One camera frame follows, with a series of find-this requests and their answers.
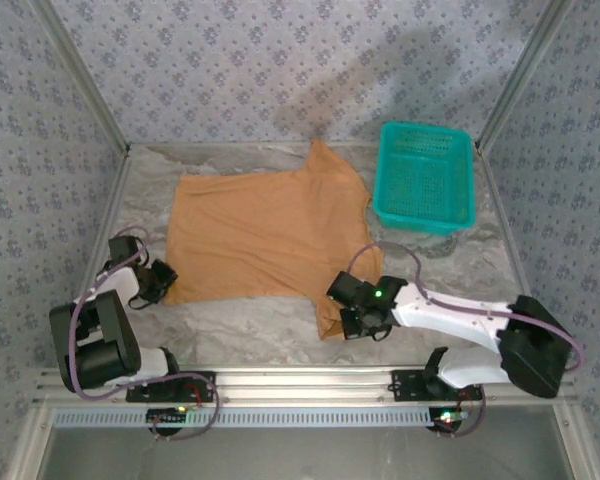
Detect tan t-shirt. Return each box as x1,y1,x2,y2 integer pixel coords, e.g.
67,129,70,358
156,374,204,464
162,138,385,341

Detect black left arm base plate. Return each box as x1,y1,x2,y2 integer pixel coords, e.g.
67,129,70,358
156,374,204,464
125,369,217,403

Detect aluminium frame post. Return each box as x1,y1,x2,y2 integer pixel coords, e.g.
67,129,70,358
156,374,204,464
474,0,579,151
29,0,134,156

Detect teal plastic basket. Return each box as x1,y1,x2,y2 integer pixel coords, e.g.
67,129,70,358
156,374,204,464
372,121,478,236

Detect small black controller board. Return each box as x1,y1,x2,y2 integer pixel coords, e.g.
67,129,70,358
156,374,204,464
147,407,189,436
429,407,469,435

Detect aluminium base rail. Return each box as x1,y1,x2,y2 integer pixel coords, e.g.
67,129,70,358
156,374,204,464
32,366,579,405

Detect grey slotted cable duct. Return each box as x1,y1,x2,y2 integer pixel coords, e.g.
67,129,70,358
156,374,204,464
52,405,434,429

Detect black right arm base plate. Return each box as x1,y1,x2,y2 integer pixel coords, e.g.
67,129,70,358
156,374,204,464
392,368,484,403

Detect aluminium table side rail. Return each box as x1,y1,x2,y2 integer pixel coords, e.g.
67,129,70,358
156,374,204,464
477,147,599,480
4,147,134,480

